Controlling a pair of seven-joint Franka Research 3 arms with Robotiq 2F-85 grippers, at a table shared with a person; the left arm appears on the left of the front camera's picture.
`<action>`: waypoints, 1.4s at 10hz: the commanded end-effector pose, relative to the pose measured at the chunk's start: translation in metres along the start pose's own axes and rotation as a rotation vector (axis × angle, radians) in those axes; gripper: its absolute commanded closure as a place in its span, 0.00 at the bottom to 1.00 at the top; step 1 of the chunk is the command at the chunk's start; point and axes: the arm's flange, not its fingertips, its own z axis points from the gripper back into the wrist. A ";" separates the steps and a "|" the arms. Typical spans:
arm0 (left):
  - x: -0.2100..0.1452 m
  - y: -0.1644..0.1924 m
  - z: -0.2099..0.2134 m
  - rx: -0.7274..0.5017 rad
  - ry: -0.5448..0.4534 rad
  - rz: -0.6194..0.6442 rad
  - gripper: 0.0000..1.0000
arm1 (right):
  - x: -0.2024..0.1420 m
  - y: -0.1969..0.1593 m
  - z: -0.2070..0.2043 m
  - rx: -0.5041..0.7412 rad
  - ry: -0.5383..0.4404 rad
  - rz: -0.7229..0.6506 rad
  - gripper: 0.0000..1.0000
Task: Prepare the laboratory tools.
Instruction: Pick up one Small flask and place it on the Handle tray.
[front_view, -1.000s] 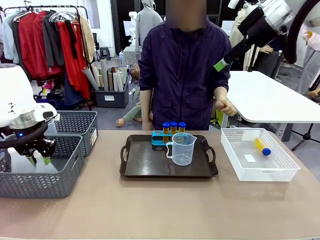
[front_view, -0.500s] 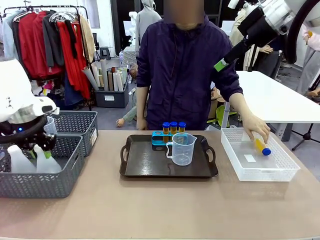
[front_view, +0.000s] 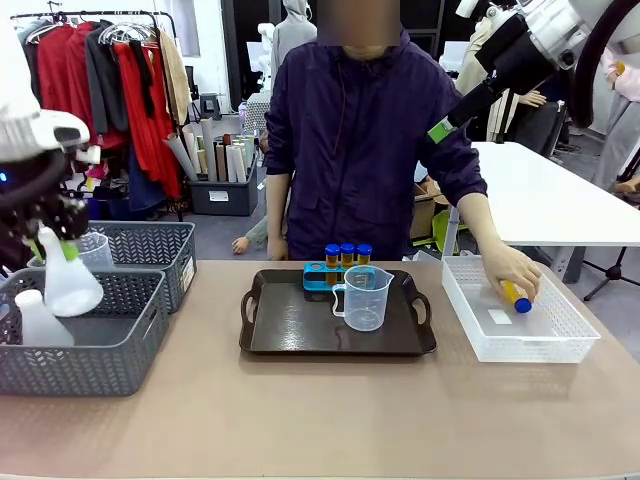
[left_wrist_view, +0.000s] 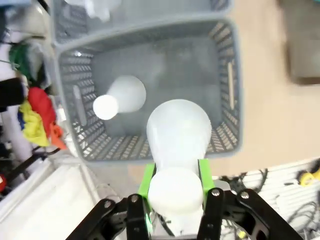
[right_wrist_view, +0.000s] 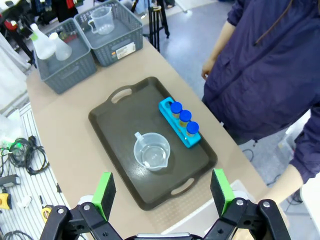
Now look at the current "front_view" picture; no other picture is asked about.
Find grey basket holding flasks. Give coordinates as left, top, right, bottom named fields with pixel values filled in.
left=0, top=268, right=171, bottom=398

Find tall grey paper roll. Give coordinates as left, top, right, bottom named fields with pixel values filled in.
left=199, top=117, right=219, bottom=183

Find mannequin in beige coat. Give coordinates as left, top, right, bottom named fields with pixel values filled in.
left=453, top=13, right=549, bottom=142

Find white plastic flask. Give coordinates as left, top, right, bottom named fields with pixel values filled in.
left=13, top=289, right=76, bottom=347
left=38, top=226, right=105, bottom=318

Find black stand tripod legs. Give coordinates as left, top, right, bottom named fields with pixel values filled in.
left=583, top=244, right=640, bottom=302

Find person's right hand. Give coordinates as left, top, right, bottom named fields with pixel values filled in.
left=266, top=236, right=291, bottom=262

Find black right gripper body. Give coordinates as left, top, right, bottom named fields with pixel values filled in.
left=463, top=74, right=513, bottom=118

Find beige hanging garment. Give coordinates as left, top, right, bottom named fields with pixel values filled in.
left=157, top=28, right=193, bottom=125

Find grey slanted paper roll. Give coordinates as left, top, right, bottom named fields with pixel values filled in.
left=163, top=132, right=199, bottom=182

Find clear plastic measuring beaker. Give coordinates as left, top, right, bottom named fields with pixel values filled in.
left=75, top=231, right=116, bottom=271
left=331, top=264, right=396, bottom=333

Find grey storage bin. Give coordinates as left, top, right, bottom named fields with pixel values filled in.
left=188, top=163, right=260, bottom=217

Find cardboard box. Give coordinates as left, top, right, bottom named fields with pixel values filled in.
left=411, top=181, right=452, bottom=242

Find green plastic item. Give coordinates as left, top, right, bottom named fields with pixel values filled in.
left=431, top=208, right=470, bottom=252

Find blue tube rack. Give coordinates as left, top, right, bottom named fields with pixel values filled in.
left=301, top=261, right=376, bottom=293

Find black serving tray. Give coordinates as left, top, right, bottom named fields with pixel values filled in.
left=238, top=268, right=439, bottom=357

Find white background table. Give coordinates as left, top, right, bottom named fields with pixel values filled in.
left=452, top=140, right=640, bottom=284

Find brown paper roll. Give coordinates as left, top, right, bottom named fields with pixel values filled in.
left=213, top=133, right=232, bottom=184

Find grey hanging jacket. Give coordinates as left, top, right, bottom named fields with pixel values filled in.
left=83, top=20, right=130, bottom=135

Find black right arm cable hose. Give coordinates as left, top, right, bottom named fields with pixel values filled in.
left=573, top=0, right=640, bottom=128

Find grey basket holding beakers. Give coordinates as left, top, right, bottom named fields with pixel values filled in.
left=28, top=220, right=198, bottom=315

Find person's left forearm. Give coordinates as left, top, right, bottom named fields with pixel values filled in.
left=456, top=191, right=507, bottom=257

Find black clothes rack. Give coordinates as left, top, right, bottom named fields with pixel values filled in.
left=10, top=9, right=186, bottom=222

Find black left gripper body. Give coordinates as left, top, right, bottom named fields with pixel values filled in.
left=0, top=148, right=91, bottom=274

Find black office chair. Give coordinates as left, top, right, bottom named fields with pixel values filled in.
left=508, top=101, right=570, bottom=157

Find red hanging dress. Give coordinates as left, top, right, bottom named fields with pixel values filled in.
left=113, top=41, right=183, bottom=200

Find person's right forearm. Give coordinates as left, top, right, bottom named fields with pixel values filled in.
left=265, top=172, right=293, bottom=241

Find grey step stool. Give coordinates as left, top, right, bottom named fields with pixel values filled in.
left=199, top=91, right=224, bottom=121

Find white plastic basket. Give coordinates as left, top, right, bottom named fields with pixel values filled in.
left=441, top=254, right=603, bottom=364

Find person in purple jacket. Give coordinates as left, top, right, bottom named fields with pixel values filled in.
left=263, top=0, right=489, bottom=262

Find person's left hand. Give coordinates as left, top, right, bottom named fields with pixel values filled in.
left=481, top=243, right=544, bottom=304

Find mannequin in grey hoodie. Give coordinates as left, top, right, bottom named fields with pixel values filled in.
left=270, top=0, right=319, bottom=97

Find mannequin in grey skirt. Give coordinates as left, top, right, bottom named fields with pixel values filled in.
left=593, top=43, right=640, bottom=194

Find red hanging shirt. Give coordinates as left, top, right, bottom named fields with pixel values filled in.
left=35, top=23, right=94, bottom=147

